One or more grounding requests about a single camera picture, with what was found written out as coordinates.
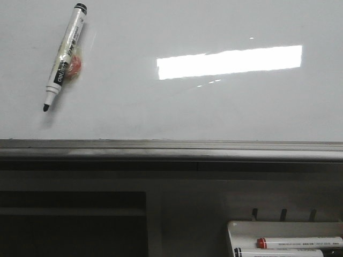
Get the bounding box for white black whiteboard marker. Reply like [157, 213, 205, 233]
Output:
[43, 3, 87, 112]

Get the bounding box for white whiteboard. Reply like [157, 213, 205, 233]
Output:
[1, 1, 342, 162]

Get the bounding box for red magnet taped to marker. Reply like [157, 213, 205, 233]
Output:
[66, 55, 81, 80]

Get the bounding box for grey marker tray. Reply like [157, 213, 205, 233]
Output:
[227, 221, 342, 256]

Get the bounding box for black capped marker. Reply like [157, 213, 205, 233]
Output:
[234, 247, 324, 257]

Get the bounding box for red capped marker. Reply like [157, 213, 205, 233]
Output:
[256, 236, 342, 249]

